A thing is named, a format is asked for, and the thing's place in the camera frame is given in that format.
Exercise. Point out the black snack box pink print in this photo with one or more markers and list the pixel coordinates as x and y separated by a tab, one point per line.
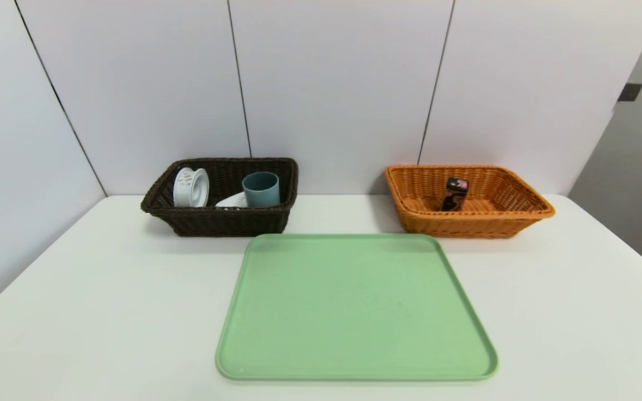
455	194

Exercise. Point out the dark brown wicker basket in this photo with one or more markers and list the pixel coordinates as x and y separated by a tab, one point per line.
215	223

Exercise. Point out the light green plastic tray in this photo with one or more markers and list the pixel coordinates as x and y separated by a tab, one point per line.
354	312

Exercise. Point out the orange wicker basket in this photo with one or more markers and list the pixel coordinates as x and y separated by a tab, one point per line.
466	225

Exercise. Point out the blue-grey plastic cup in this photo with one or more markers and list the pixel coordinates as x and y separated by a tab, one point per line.
261	190

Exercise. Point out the white rectangular plastic case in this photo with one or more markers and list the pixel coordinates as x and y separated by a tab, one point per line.
234	201

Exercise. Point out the black wall bracket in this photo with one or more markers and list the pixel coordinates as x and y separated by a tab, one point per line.
630	92

